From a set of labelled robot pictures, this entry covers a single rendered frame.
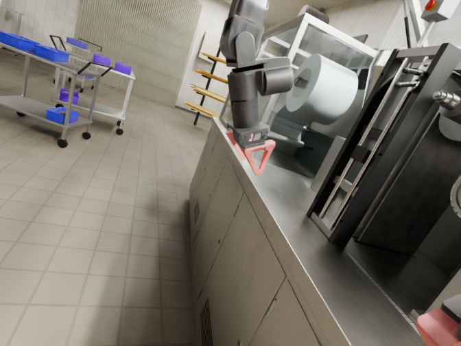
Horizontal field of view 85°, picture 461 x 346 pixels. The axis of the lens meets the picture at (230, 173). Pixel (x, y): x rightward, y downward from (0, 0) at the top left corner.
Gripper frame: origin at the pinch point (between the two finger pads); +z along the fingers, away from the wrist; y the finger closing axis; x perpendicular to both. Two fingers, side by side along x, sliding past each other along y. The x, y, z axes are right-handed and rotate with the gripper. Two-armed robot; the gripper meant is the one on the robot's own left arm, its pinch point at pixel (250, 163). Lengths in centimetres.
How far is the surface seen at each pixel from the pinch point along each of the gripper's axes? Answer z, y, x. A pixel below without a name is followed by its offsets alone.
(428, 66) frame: -14.3, -1.7, -45.2
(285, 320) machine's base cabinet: 33.7, -16.4, 0.9
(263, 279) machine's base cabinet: 36.3, -1.7, 0.3
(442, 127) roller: 1, -4, -51
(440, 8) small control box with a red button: -26, 18, -70
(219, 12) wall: -124, 833, -214
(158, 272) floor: 95, 75, 44
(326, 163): 28, 39, -48
